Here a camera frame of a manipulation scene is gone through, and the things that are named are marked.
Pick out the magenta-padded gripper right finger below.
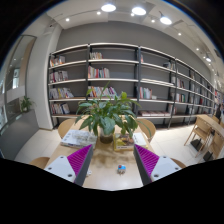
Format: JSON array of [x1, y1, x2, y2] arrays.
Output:
[[133, 143, 182, 187]]

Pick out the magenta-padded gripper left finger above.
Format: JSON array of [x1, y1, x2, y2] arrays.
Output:
[[43, 143, 95, 187]]

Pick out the small white charger block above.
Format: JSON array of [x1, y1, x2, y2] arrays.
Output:
[[116, 164, 127, 175]]

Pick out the round-backed wooden chair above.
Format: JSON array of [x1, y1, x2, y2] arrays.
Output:
[[29, 156, 51, 170], [57, 118, 77, 140], [171, 157, 188, 169], [137, 118, 157, 144]]

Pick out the white and grey book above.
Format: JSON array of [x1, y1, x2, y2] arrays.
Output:
[[60, 129, 98, 150]]

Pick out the yellow-edged book stack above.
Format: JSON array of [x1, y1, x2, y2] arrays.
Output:
[[113, 132, 149, 152]]

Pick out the slatted wooden chairs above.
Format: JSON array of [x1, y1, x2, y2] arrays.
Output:
[[183, 114, 224, 161]]

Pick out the green potted plant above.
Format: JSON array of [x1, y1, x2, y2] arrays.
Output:
[[74, 83, 153, 145]]

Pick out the small green floor plant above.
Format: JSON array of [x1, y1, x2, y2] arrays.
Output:
[[19, 95, 35, 114]]

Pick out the grey bookshelf unit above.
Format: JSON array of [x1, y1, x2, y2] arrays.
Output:
[[47, 42, 222, 130]]

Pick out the round ceiling lights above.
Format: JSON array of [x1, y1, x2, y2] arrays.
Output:
[[64, 3, 214, 64]]

